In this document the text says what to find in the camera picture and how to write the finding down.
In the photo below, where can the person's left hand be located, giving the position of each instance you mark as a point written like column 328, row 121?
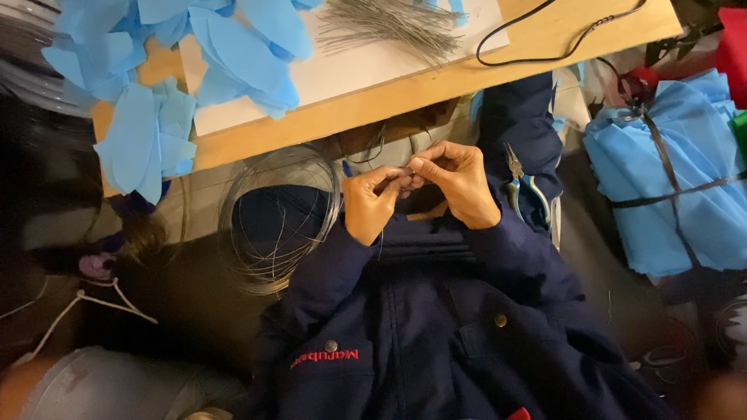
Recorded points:
column 365, row 204

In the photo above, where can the person's right hand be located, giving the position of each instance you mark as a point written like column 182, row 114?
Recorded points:
column 467, row 186

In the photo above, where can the person's navy trouser leg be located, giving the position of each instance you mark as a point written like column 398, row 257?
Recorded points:
column 519, row 116

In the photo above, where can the white board sheet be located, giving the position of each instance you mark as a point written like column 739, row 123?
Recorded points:
column 362, row 76

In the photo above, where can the navy blue jacket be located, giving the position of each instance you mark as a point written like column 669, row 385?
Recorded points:
column 443, row 338

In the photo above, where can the tied bundle of blue paper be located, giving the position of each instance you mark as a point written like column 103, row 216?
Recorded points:
column 671, row 163

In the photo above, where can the green item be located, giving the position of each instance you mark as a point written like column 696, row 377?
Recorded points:
column 741, row 134

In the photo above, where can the red fabric item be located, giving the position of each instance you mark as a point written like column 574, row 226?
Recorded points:
column 734, row 52

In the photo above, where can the grey plastic bag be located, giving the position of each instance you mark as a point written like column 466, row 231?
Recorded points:
column 116, row 388

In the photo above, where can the grey layered stack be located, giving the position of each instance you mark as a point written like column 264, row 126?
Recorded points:
column 35, row 64

